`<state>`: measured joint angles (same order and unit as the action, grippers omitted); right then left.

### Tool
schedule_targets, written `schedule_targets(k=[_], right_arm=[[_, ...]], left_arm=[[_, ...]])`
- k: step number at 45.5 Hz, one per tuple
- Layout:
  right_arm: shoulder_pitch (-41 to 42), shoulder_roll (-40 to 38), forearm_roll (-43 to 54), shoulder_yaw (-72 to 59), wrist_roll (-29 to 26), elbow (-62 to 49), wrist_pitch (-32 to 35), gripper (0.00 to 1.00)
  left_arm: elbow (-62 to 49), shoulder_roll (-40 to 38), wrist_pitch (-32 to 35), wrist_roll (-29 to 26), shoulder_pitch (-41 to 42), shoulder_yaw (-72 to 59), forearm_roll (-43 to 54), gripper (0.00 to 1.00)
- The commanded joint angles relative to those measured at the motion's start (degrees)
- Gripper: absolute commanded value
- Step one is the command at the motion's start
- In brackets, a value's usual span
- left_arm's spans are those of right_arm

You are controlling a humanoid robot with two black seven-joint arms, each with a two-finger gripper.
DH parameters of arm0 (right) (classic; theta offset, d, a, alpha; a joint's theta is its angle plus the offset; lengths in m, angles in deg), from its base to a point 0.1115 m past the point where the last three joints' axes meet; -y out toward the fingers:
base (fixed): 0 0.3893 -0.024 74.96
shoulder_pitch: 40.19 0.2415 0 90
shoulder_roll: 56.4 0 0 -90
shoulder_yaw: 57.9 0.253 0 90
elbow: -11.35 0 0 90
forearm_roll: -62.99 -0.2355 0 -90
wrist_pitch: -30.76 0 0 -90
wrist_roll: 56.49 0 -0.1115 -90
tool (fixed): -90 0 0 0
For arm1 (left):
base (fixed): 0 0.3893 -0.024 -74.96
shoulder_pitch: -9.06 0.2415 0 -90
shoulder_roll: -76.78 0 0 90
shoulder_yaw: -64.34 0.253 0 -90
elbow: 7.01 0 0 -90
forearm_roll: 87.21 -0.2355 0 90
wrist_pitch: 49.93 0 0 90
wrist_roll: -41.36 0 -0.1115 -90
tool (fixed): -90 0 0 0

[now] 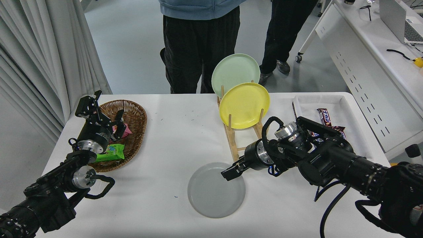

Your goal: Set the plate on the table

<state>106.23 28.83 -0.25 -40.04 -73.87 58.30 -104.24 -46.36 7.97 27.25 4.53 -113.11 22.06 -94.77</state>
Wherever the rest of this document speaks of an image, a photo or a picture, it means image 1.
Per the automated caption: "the white desk with perforated panel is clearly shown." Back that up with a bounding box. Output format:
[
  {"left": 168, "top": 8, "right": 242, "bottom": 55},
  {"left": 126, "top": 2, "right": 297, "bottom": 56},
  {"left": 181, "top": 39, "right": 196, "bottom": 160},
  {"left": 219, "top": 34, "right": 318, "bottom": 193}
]
[{"left": 295, "top": 0, "right": 423, "bottom": 162}]

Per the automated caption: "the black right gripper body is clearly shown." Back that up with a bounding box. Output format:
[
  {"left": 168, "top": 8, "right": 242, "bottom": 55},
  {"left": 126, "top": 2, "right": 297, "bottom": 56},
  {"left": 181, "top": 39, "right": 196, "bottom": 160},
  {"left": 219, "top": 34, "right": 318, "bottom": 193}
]
[{"left": 244, "top": 140, "right": 265, "bottom": 171}]

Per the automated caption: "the pale green plate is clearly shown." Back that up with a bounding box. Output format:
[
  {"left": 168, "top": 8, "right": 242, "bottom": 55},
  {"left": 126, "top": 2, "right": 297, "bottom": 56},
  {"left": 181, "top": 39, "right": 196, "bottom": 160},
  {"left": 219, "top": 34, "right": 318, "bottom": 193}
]
[{"left": 211, "top": 53, "right": 260, "bottom": 99}]

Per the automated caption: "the thin black cord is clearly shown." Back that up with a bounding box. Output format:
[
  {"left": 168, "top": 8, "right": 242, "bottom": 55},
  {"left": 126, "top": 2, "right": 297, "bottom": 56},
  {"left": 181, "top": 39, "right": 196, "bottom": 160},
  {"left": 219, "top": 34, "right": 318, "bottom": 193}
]
[{"left": 359, "top": 5, "right": 372, "bottom": 21}]

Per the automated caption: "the person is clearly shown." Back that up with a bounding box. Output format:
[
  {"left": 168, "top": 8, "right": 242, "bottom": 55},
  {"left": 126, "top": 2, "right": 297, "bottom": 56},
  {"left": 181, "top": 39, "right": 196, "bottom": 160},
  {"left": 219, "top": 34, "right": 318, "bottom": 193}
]
[
  {"left": 159, "top": 0, "right": 247, "bottom": 94},
  {"left": 259, "top": 0, "right": 318, "bottom": 86}
]

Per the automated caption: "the wooden plate rack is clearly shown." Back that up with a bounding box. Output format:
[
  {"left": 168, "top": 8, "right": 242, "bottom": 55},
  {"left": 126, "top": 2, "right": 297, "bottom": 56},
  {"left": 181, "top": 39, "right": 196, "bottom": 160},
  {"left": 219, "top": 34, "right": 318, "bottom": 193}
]
[{"left": 217, "top": 80, "right": 270, "bottom": 163}]

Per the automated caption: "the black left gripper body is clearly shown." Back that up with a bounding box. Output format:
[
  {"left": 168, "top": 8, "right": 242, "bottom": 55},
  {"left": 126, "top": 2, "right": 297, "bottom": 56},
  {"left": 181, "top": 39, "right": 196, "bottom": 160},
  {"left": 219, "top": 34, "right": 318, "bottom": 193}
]
[{"left": 78, "top": 119, "right": 113, "bottom": 150}]

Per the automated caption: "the brown wicker basket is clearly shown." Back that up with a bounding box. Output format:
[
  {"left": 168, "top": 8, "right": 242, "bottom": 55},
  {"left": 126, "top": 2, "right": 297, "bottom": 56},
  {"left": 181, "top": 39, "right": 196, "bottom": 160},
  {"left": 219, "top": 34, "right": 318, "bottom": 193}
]
[{"left": 87, "top": 99, "right": 148, "bottom": 173}]

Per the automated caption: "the grey plate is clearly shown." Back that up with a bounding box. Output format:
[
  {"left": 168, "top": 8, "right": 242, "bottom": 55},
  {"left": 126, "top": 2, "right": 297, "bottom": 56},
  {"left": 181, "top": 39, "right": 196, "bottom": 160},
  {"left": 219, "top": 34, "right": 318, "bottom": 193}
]
[{"left": 187, "top": 162, "right": 246, "bottom": 218}]

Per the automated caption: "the black and white cylinder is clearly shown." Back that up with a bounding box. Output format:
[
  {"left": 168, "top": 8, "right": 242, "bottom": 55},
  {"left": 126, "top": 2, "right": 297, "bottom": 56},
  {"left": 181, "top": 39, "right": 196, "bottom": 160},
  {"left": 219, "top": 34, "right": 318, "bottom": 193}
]
[{"left": 405, "top": 144, "right": 422, "bottom": 160}]

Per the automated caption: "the white rectangular tray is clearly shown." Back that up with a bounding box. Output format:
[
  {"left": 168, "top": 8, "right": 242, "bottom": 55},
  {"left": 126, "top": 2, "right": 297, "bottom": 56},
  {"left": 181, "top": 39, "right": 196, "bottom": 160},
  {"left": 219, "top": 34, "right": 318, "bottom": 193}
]
[{"left": 292, "top": 95, "right": 374, "bottom": 164}]

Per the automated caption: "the green snack packet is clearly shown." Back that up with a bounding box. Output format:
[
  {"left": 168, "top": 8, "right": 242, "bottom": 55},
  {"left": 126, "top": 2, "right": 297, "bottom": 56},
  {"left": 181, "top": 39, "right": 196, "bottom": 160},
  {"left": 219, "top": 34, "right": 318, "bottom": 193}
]
[{"left": 95, "top": 143, "right": 125, "bottom": 162}]

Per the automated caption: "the black cable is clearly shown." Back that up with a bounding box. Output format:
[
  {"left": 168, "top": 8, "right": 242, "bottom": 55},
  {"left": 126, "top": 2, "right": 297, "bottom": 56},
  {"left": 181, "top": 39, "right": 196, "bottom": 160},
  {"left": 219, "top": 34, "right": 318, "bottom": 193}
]
[{"left": 386, "top": 49, "right": 413, "bottom": 61}]

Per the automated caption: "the silver laptop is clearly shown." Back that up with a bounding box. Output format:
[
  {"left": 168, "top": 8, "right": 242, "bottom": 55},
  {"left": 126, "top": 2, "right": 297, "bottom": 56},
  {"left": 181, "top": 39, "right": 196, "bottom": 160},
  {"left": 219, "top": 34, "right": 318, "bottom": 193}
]
[{"left": 379, "top": 0, "right": 423, "bottom": 45}]

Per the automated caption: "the yellow plate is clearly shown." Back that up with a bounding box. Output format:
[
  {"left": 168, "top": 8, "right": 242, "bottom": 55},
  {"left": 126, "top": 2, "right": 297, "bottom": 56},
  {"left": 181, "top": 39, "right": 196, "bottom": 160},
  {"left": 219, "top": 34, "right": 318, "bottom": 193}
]
[{"left": 219, "top": 82, "right": 270, "bottom": 130}]

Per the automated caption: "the pink snack packet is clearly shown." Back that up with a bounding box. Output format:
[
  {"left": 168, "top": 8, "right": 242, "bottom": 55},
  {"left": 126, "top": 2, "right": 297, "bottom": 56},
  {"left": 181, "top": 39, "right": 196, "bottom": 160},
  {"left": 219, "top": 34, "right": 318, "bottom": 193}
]
[{"left": 112, "top": 122, "right": 133, "bottom": 140}]

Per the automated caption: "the white pleated curtain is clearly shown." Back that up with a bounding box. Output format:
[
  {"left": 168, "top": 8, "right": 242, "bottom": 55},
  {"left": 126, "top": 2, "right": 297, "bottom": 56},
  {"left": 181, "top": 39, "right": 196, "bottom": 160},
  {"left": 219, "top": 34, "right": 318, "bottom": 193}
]
[{"left": 0, "top": 0, "right": 113, "bottom": 146}]

